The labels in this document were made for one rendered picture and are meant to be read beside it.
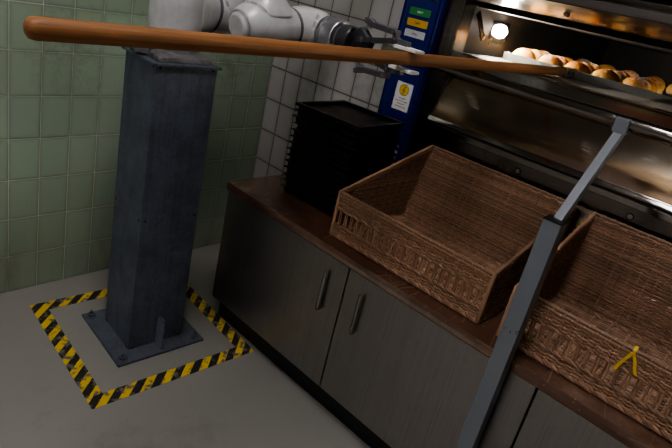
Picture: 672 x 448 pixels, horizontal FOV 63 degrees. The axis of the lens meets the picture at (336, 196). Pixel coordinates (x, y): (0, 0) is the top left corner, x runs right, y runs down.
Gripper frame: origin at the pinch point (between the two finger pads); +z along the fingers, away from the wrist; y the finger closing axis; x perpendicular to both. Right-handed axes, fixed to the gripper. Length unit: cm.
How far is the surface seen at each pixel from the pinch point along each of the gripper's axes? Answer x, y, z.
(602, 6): -54, -22, 19
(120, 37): 68, 0, 2
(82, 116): 19, 51, -119
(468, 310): -19, 58, 26
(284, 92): -66, 38, -109
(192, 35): 57, -1, 1
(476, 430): -9, 80, 42
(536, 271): -9, 35, 41
